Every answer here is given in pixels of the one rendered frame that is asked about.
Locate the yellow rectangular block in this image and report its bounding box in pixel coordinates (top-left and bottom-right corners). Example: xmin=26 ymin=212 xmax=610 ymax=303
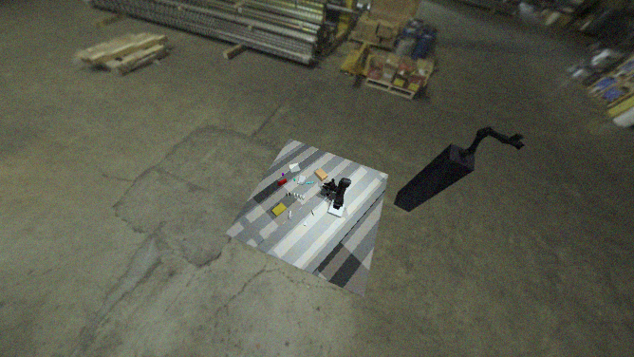
xmin=272 ymin=202 xmax=287 ymax=216

